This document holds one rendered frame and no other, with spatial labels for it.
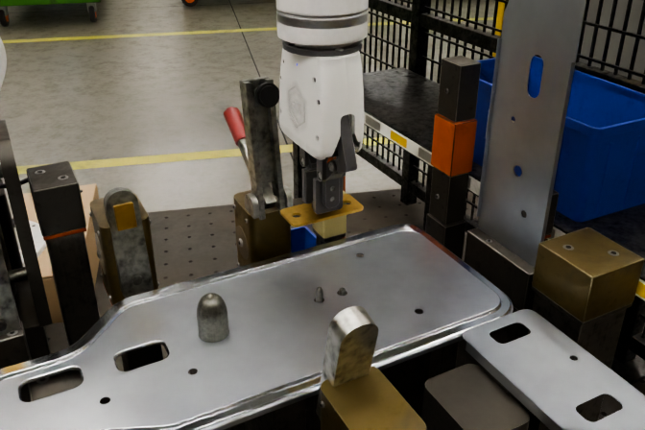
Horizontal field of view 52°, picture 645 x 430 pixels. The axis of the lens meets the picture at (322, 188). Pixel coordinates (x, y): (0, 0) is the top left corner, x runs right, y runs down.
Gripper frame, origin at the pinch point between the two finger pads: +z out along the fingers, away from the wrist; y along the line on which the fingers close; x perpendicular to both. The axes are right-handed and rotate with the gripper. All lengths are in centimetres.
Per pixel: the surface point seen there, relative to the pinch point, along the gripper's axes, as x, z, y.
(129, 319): -20.3, 14.4, -6.8
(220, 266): 5, 44, -56
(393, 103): 39, 11, -46
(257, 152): -1.4, 1.2, -14.3
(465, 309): 13.4, 14.4, 8.7
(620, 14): 181, 21, -113
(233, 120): -0.8, 0.5, -24.2
